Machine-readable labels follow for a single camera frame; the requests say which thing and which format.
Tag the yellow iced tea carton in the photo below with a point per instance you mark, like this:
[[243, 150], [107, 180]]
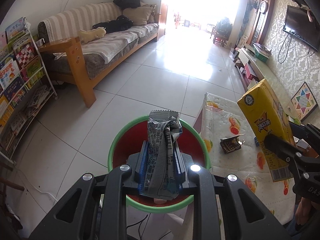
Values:
[[265, 115]]

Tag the black clothes on sofa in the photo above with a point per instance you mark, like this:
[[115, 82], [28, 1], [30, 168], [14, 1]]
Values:
[[122, 23]]

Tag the chinese checkers board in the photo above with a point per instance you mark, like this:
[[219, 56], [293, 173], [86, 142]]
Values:
[[304, 102]]

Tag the orange print tablecloth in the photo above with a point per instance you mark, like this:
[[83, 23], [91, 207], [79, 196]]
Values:
[[222, 118]]

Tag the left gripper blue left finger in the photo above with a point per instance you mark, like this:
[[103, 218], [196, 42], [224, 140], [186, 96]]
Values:
[[140, 171]]

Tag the black jacket on backrest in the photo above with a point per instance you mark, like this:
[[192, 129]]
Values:
[[124, 4]]

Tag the striped wooden sofa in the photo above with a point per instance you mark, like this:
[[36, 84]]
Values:
[[69, 60]]

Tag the bookshelf with children books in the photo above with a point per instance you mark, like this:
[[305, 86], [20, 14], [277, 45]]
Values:
[[25, 85]]

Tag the wooden chair far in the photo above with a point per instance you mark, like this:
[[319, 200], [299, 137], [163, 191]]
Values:
[[222, 31]]

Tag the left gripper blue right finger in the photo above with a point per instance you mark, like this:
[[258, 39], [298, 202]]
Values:
[[180, 172]]

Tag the wall mounted television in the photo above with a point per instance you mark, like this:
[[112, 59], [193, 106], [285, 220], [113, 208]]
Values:
[[301, 24]]

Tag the right hand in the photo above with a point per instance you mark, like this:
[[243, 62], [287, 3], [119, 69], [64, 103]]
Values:
[[303, 211]]

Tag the green red trash bin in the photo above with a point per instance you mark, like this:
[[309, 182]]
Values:
[[126, 147]]

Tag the black cigarette box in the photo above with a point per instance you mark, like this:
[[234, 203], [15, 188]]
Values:
[[231, 144]]

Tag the beige cushion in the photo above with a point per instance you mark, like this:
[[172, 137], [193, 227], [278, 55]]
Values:
[[139, 16]]

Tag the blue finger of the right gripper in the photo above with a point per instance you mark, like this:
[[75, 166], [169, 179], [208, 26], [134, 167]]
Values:
[[282, 149], [299, 129]]

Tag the cream plush toy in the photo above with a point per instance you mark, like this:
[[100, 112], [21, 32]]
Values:
[[91, 35]]

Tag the long tv cabinet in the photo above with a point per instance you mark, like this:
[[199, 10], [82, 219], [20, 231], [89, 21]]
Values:
[[262, 71]]

